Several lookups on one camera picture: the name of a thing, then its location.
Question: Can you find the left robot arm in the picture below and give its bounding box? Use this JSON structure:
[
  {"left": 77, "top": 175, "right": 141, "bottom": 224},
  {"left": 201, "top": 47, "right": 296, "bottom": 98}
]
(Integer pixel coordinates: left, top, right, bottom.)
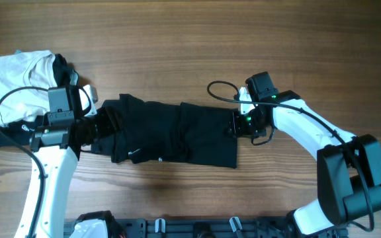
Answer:
[{"left": 15, "top": 107, "right": 122, "bottom": 237}]

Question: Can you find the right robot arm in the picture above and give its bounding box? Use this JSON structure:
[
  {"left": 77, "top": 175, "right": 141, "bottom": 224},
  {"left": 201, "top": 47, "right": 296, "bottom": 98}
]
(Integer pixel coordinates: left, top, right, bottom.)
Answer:
[{"left": 232, "top": 89, "right": 381, "bottom": 237}]

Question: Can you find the black folded printed t-shirt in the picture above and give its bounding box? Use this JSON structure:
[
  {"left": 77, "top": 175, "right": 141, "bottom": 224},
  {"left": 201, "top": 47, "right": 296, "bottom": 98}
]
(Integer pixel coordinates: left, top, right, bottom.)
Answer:
[{"left": 0, "top": 54, "right": 79, "bottom": 147}]

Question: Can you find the white folded t-shirt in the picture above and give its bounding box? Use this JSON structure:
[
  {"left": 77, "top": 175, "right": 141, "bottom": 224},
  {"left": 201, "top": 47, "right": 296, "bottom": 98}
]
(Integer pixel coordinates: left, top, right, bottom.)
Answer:
[{"left": 0, "top": 50, "right": 57, "bottom": 126}]

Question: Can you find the right black cable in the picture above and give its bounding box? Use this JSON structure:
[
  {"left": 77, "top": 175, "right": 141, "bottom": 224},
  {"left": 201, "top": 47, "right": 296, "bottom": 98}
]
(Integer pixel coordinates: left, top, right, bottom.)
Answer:
[{"left": 206, "top": 80, "right": 376, "bottom": 232}]

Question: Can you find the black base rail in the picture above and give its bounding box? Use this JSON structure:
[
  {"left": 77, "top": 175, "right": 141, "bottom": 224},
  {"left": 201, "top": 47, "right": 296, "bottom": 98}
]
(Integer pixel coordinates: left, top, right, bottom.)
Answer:
[{"left": 63, "top": 216, "right": 349, "bottom": 238}]

